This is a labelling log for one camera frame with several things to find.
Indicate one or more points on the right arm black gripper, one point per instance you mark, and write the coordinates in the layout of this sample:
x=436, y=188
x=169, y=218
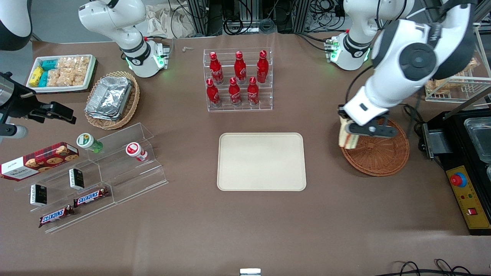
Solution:
x=20, y=107

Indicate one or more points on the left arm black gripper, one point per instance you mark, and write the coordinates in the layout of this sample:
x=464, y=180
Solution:
x=340, y=111

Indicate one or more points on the triangle sandwich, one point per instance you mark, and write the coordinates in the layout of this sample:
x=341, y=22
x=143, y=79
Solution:
x=343, y=138

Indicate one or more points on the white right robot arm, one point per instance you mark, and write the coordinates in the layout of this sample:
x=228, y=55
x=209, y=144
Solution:
x=115, y=19

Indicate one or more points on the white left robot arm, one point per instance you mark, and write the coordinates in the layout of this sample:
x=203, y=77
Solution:
x=416, y=59

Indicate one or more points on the white snack tray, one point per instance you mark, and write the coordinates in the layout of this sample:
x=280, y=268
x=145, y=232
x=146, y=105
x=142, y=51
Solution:
x=63, y=88

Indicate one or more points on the brown round wicker basket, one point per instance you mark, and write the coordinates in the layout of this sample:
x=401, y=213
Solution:
x=379, y=157

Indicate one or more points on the light oval wicker basket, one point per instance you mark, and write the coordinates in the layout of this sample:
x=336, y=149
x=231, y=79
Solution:
x=134, y=99

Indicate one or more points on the beige plastic tray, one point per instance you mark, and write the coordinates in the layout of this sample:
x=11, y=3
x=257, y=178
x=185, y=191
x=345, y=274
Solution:
x=257, y=161

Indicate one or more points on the rice cracker bag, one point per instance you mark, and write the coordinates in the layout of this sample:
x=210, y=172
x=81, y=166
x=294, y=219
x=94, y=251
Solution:
x=65, y=78
x=74, y=64

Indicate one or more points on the teal snack packet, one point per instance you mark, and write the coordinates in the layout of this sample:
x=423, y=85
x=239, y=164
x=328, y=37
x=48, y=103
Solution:
x=50, y=65
x=43, y=79

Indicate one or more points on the yellow snack packet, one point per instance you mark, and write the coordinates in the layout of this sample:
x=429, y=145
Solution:
x=36, y=76

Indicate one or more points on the green capped small bottle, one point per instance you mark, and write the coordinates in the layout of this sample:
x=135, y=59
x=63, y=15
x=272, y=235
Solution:
x=86, y=141

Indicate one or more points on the red tartan cookie box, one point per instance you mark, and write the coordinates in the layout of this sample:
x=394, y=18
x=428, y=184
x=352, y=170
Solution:
x=38, y=161

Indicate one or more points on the stacked aluminium foil containers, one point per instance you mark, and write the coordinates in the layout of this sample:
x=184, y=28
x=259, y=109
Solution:
x=109, y=97

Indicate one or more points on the small black box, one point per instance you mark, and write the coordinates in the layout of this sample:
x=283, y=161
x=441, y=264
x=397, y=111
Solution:
x=76, y=179
x=38, y=195

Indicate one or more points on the clear acrylic bottle rack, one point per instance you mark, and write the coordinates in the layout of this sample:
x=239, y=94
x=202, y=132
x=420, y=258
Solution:
x=268, y=103

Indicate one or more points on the red capped small bottle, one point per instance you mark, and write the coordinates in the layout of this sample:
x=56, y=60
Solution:
x=134, y=149

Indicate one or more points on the red cola bottle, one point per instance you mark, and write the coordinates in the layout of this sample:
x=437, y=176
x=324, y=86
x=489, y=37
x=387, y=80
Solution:
x=262, y=67
x=253, y=92
x=215, y=69
x=234, y=93
x=213, y=94
x=240, y=68

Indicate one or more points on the Snickers chocolate bar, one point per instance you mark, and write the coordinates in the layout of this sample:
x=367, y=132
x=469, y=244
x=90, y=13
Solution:
x=91, y=197
x=56, y=216

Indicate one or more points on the clear acrylic stepped shelf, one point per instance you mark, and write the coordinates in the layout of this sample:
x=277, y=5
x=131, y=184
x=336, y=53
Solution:
x=130, y=180

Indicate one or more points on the bagged snack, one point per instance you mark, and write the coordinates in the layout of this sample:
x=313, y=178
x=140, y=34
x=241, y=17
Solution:
x=439, y=86
x=472, y=64

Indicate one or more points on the black machine with yellow panel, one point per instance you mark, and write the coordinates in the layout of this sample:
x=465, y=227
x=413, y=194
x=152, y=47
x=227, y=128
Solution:
x=447, y=153

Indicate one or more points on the red emergency stop button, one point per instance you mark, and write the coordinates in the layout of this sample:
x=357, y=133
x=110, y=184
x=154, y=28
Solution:
x=458, y=179

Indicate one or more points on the crumpled beige cloth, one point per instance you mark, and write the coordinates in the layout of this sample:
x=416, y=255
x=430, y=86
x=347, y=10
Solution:
x=161, y=21

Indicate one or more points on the silver metal pan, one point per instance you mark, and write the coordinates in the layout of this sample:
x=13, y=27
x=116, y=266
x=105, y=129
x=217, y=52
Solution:
x=479, y=138

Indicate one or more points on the small white clip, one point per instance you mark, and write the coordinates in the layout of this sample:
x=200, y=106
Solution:
x=188, y=48

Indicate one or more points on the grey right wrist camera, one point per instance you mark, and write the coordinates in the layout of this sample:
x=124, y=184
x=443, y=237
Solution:
x=13, y=132

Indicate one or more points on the aluminium frame post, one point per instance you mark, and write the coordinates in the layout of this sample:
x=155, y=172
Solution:
x=301, y=15
x=198, y=17

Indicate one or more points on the red rocker switch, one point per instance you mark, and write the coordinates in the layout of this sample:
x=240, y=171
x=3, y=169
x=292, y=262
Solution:
x=472, y=211

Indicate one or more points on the small white metal bracket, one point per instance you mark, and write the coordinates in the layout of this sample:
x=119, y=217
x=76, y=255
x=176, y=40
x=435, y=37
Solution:
x=250, y=272

